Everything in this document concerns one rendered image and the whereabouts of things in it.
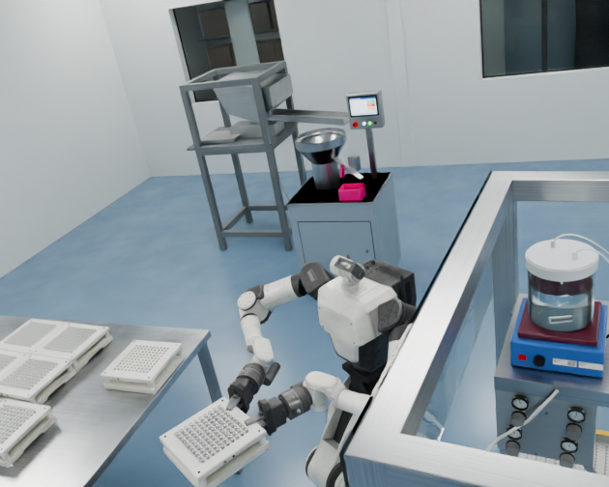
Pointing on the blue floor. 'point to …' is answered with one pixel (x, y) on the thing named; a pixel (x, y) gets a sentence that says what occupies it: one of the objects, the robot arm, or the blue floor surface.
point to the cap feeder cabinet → (345, 222)
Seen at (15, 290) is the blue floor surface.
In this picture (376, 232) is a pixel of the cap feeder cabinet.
